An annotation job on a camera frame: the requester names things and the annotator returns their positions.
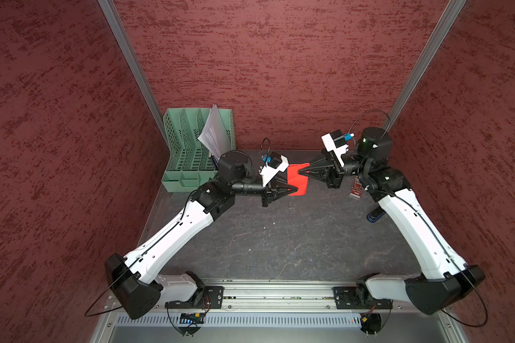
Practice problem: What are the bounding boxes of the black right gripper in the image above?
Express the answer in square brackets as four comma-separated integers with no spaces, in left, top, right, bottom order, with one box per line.
[299,145,371,187]

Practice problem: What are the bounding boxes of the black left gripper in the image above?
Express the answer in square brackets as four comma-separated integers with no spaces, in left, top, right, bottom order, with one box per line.
[231,174,297,207]

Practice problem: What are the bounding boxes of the red square paper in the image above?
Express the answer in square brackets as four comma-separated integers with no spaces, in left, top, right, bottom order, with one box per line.
[288,163,310,197]

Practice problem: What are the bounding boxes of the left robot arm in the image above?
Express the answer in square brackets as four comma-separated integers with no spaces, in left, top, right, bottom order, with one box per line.
[105,150,297,320]

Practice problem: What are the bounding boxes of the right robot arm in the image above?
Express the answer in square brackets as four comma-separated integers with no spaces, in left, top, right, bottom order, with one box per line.
[299,127,486,315]

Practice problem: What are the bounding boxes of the red pencil box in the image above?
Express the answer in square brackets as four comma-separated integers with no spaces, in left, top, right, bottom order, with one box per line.
[350,177,363,199]

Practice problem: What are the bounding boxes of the blue stapler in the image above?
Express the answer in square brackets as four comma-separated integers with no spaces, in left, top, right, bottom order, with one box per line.
[367,207,386,223]

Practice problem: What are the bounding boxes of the white paper sheets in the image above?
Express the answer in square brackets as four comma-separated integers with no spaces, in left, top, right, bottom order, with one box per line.
[197,104,231,160]

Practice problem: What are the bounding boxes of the green plastic file organizer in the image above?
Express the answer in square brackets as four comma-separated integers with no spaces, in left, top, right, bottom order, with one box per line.
[162,108,236,193]

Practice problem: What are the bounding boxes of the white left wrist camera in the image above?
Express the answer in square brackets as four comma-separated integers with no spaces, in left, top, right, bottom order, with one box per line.
[259,151,289,187]

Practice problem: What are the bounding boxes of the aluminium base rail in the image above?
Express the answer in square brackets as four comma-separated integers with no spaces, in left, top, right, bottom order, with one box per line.
[91,279,468,342]

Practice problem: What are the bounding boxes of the aluminium right corner post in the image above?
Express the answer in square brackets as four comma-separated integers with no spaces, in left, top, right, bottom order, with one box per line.
[383,0,466,131]

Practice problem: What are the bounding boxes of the aluminium corner post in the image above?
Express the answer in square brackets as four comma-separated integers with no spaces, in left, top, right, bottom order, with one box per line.
[383,0,466,131]
[98,0,167,141]

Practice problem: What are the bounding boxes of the aluminium left corner post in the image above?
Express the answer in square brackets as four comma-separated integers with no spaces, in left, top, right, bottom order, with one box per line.
[98,0,167,141]

